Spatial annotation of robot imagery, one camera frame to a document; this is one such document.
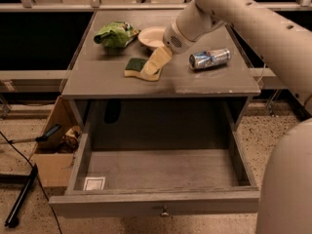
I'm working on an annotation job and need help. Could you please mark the grey wooden cabinet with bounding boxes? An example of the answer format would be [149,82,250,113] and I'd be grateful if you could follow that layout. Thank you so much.
[62,10,259,150]

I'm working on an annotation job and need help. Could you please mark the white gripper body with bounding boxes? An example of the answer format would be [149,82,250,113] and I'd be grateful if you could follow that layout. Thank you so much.
[163,20,194,54]

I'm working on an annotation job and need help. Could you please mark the green chip bag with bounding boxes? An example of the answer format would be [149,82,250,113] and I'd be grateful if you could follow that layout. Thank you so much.
[94,21,140,48]

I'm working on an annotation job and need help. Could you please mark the black floor bar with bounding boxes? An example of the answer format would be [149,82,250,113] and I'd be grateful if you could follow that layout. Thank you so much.
[1,166,38,228]

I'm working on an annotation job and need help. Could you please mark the metal drawer knob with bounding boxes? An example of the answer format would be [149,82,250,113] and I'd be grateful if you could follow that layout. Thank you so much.
[159,206,170,217]

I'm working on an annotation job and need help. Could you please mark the crushed silver blue can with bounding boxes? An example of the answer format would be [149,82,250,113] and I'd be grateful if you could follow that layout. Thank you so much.
[189,48,231,71]

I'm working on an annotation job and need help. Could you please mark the white label sticker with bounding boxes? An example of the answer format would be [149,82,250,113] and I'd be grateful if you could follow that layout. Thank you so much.
[84,176,105,191]

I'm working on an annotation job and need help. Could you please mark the crumpled items in box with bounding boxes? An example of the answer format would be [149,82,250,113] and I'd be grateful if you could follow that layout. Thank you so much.
[58,126,82,153]

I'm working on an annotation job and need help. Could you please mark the cardboard box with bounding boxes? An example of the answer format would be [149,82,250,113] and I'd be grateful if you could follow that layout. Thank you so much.
[34,97,81,187]

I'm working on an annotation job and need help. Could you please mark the beige paper bowl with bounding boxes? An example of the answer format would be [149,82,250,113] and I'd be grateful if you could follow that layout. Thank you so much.
[138,26,165,51]

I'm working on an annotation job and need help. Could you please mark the open grey top drawer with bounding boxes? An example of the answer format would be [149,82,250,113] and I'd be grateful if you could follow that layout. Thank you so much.
[48,100,261,218]

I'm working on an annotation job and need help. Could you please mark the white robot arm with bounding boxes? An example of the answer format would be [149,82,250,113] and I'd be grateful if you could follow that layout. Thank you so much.
[141,0,312,234]

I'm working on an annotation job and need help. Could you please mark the green and yellow sponge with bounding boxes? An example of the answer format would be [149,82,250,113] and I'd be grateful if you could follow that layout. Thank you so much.
[124,58,161,82]

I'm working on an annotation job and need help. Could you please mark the black floor cable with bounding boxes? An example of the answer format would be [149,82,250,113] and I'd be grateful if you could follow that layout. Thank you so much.
[0,130,63,234]

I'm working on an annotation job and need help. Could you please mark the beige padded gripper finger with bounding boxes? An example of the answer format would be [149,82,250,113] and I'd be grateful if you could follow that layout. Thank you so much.
[140,46,173,77]

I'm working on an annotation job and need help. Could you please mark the black handled tool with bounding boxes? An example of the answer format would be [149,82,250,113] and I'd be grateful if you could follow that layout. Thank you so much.
[0,124,61,144]

